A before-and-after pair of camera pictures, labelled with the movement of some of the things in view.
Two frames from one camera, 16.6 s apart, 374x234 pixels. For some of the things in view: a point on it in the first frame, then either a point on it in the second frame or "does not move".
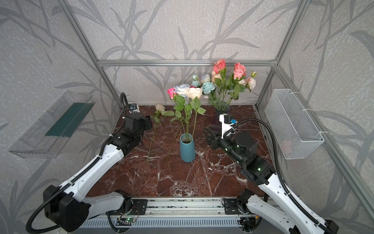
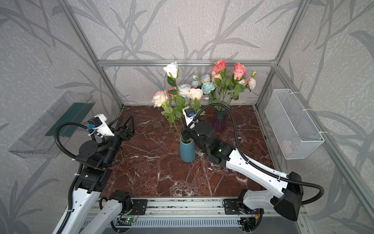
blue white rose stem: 205,78 does not move
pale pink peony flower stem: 250,82 does not move
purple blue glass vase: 221,107 does not move
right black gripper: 215,138 to 187,135
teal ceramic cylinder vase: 187,147 does not move
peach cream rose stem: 160,109 to 160,99
